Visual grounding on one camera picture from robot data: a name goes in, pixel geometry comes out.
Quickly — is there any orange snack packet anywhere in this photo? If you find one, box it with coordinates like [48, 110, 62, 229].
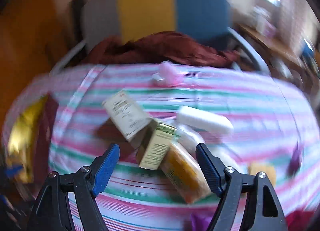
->
[160, 124, 211, 204]

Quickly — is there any cream medicine box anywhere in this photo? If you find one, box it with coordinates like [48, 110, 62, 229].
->
[102, 90, 151, 143]

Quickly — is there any green yellow box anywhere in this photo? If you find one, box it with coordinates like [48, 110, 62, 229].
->
[136, 119, 177, 170]

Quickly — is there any white foam sponge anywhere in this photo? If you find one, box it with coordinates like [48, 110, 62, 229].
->
[176, 106, 234, 135]

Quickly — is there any gold tray box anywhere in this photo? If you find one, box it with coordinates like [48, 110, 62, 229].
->
[5, 94, 59, 184]

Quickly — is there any pink hair roller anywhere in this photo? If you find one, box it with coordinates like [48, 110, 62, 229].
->
[152, 61, 184, 87]

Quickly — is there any striped bed cover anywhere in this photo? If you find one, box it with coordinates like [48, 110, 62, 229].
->
[2, 64, 319, 230]

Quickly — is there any purple wrapper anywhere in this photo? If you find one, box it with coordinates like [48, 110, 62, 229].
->
[287, 143, 303, 176]

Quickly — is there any wooden side shelf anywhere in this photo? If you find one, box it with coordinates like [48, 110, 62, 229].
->
[237, 24, 305, 69]

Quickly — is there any dark red garment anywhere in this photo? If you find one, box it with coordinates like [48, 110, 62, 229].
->
[81, 31, 240, 68]

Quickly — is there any orange wooden wardrobe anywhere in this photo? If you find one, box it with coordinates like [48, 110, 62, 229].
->
[0, 0, 75, 127]

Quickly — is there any grey yellow blue chair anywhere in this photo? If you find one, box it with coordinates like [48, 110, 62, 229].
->
[51, 0, 270, 74]

